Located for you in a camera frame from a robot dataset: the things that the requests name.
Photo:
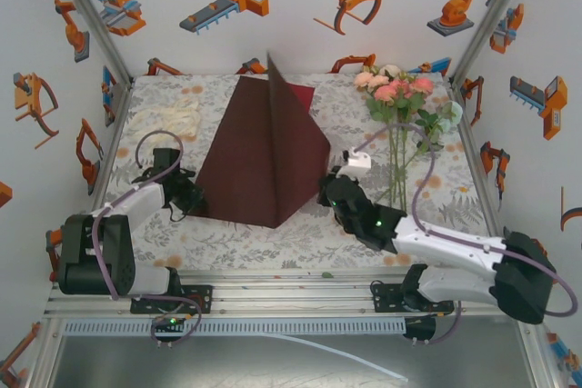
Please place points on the dark red wrapping paper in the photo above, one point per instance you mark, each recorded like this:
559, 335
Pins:
263, 156

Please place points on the cream ribbon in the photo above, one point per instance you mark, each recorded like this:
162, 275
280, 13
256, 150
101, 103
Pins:
177, 117

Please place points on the artificial flower bouquet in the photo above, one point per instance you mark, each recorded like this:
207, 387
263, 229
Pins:
395, 92

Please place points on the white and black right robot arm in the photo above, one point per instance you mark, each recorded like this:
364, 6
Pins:
445, 242

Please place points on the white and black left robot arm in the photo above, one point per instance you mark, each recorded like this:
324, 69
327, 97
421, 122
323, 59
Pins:
136, 201

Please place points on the floral patterned tablecloth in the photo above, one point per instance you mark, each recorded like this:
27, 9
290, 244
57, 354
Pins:
318, 247

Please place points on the grey metal panel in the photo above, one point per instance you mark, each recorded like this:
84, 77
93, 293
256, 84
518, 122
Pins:
182, 365

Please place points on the thin white tube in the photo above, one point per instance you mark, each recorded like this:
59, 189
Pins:
400, 376

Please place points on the aluminium side rail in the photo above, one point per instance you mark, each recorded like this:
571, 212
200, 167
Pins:
107, 156
477, 156

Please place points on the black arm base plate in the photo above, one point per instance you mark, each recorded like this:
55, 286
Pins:
200, 299
386, 297

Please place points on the aluminium frame post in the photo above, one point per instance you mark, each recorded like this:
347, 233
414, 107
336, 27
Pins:
494, 11
88, 11

